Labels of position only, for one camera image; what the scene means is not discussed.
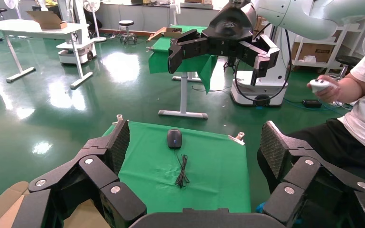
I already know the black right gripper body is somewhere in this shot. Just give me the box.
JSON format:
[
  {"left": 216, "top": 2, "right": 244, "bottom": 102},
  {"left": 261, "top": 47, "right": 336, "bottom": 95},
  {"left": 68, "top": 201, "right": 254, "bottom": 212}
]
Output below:
[{"left": 201, "top": 0, "right": 262, "bottom": 59}]

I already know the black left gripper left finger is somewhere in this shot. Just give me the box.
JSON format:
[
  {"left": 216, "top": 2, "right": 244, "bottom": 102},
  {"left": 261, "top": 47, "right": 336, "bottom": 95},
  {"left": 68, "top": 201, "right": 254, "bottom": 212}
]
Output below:
[{"left": 10, "top": 119, "right": 147, "bottom": 228}]

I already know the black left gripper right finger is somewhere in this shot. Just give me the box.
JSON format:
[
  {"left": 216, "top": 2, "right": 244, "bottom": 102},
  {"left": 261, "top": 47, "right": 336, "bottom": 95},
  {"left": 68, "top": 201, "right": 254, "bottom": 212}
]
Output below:
[{"left": 260, "top": 120, "right": 365, "bottom": 228}]

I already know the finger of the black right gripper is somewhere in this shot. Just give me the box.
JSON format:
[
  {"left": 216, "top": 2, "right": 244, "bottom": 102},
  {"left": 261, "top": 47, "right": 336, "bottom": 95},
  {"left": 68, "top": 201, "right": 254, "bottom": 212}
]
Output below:
[
  {"left": 236, "top": 34, "right": 281, "bottom": 87},
  {"left": 167, "top": 29, "right": 211, "bottom": 75}
]

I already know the white handheld controller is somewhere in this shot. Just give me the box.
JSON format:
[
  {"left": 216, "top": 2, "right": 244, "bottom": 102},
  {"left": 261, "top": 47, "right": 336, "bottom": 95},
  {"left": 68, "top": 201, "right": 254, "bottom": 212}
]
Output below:
[{"left": 309, "top": 78, "right": 338, "bottom": 94}]

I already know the black computer mouse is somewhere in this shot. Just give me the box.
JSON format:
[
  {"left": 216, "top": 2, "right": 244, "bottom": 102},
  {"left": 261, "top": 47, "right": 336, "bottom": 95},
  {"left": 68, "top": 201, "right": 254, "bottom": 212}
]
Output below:
[{"left": 166, "top": 128, "right": 183, "bottom": 150}]

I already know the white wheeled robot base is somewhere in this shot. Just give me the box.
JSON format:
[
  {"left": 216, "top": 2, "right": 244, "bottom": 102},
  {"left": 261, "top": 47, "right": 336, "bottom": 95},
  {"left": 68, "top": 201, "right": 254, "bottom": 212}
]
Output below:
[
  {"left": 230, "top": 25, "right": 288, "bottom": 108},
  {"left": 56, "top": 0, "right": 97, "bottom": 65}
]

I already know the person right forearm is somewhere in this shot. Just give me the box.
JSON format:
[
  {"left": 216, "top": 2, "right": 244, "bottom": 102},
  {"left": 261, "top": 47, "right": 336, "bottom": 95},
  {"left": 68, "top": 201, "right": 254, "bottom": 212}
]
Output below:
[{"left": 336, "top": 74, "right": 364, "bottom": 105}]

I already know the flat brown cardboard box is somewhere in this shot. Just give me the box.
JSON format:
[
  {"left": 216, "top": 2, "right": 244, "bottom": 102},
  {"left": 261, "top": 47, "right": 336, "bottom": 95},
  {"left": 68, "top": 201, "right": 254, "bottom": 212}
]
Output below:
[{"left": 147, "top": 27, "right": 183, "bottom": 42}]

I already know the brown cardboard shelf box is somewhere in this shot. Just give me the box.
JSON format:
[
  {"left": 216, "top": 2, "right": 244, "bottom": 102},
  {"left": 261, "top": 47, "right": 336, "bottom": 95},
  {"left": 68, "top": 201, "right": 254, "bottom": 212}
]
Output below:
[{"left": 291, "top": 42, "right": 336, "bottom": 63}]

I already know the open brown cardboard box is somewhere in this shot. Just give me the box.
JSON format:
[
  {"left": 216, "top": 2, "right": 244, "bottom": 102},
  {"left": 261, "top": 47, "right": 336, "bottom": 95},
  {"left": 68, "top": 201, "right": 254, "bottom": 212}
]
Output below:
[{"left": 0, "top": 180, "right": 111, "bottom": 228}]

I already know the person right hand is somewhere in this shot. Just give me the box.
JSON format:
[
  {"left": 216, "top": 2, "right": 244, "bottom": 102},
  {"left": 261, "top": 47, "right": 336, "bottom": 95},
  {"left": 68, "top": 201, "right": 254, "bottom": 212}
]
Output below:
[{"left": 316, "top": 78, "right": 343, "bottom": 104}]

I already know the grey lab counter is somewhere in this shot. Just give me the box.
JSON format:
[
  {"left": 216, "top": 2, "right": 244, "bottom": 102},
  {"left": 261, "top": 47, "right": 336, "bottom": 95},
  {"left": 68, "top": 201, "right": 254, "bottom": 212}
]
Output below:
[{"left": 95, "top": 1, "right": 221, "bottom": 32}]

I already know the blue shoe cover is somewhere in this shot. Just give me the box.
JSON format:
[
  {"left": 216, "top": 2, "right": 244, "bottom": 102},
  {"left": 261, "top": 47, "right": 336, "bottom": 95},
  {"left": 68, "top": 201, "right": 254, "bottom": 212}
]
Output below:
[{"left": 255, "top": 202, "right": 268, "bottom": 215}]

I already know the metal cloth clip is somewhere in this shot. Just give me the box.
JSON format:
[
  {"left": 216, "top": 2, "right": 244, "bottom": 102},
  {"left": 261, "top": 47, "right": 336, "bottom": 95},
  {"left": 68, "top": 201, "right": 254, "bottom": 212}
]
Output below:
[
  {"left": 227, "top": 132, "right": 246, "bottom": 146},
  {"left": 112, "top": 114, "right": 130, "bottom": 125}
]

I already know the black power adapter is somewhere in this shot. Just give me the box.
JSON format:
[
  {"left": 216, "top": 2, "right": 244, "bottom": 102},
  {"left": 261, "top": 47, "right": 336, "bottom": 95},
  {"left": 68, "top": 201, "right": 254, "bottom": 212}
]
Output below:
[{"left": 302, "top": 99, "right": 323, "bottom": 109}]

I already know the white metal shelf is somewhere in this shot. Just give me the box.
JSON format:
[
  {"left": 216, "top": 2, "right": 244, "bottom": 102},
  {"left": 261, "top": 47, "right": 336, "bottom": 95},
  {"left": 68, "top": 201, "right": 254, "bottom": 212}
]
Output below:
[{"left": 290, "top": 22, "right": 361, "bottom": 75}]

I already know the white height-adjustable desk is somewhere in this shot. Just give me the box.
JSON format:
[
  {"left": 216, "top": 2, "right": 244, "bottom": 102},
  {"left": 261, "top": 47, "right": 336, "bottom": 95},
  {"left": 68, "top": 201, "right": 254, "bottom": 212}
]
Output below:
[{"left": 0, "top": 19, "right": 94, "bottom": 90}]

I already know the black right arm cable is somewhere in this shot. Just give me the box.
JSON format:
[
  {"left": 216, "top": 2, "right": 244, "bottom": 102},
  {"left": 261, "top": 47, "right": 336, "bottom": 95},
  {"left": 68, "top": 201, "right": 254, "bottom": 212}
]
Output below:
[{"left": 234, "top": 28, "right": 293, "bottom": 102}]

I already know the white table frame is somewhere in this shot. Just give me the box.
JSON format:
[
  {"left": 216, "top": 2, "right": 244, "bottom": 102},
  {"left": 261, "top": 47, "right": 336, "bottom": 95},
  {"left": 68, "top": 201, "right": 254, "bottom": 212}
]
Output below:
[{"left": 158, "top": 71, "right": 209, "bottom": 120}]

